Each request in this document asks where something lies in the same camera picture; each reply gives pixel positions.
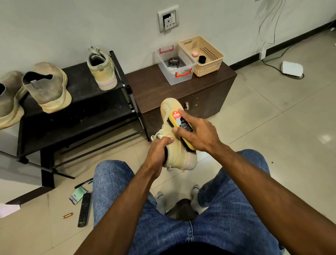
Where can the black pen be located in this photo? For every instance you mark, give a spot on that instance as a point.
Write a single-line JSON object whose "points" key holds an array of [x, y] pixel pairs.
{"points": [[83, 183]]}

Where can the pink round lid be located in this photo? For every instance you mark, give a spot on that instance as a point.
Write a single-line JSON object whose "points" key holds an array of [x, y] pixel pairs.
{"points": [[195, 53]]}

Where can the white paper sheet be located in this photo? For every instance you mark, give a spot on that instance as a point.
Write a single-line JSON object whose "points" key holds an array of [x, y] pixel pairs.
{"points": [[9, 210]]}

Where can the black metal shoe rack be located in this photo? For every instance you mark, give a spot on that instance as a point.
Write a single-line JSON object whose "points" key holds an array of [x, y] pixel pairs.
{"points": [[92, 115]]}

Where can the dark brown wooden cabinet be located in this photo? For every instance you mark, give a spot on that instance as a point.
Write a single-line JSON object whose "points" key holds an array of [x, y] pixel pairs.
{"points": [[152, 89]]}

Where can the person's right leg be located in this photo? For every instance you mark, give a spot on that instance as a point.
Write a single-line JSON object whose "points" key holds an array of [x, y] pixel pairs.
{"points": [[241, 220]]}

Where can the worn tan slip-on shoe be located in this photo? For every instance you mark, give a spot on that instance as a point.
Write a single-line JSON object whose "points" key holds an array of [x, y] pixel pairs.
{"points": [[9, 102], [50, 89]]}

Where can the pale green lace-up shoe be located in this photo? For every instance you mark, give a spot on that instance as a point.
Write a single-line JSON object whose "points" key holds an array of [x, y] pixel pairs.
{"points": [[105, 74], [181, 157]]}

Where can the black round polish tin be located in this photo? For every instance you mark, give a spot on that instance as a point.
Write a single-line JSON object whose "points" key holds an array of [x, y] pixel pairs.
{"points": [[173, 62]]}

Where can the person's right forearm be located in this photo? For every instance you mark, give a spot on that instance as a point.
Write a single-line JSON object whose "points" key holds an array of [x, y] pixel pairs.
{"points": [[278, 207]]}

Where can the black orange shoe brush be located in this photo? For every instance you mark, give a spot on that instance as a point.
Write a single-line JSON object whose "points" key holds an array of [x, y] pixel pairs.
{"points": [[178, 116]]}

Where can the black remote control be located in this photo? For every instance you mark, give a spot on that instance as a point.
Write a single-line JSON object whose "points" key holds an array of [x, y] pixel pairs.
{"points": [[84, 209]]}

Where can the small black round cap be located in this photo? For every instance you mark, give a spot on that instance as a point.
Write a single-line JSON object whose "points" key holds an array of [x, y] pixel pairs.
{"points": [[202, 59]]}

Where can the white wall socket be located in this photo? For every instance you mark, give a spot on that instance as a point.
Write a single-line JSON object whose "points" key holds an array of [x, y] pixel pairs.
{"points": [[168, 19]]}

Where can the person's left hand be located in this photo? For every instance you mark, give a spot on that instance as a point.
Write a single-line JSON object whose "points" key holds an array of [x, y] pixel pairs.
{"points": [[157, 157]]}

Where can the green paper packet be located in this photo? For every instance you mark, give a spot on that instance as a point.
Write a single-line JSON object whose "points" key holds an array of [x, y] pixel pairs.
{"points": [[78, 195]]}

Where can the clear plastic storage box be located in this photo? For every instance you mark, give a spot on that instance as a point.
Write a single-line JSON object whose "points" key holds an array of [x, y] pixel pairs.
{"points": [[178, 76]]}

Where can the person's right hand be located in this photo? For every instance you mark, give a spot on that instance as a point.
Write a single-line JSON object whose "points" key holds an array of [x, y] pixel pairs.
{"points": [[202, 135]]}

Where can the beige plastic basket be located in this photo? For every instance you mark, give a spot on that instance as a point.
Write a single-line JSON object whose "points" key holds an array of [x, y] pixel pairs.
{"points": [[209, 55]]}

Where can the white router box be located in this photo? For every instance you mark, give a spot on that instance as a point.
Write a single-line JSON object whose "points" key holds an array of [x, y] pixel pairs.
{"points": [[292, 69]]}

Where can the small brass cylinder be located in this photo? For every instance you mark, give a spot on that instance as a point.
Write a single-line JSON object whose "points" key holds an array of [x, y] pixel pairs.
{"points": [[68, 215]]}

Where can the person's left forearm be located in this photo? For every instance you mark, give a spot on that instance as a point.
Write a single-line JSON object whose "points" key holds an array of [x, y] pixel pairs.
{"points": [[118, 220]]}

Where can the white wall plug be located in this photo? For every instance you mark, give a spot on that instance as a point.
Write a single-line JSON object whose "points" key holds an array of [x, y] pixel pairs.
{"points": [[263, 54]]}

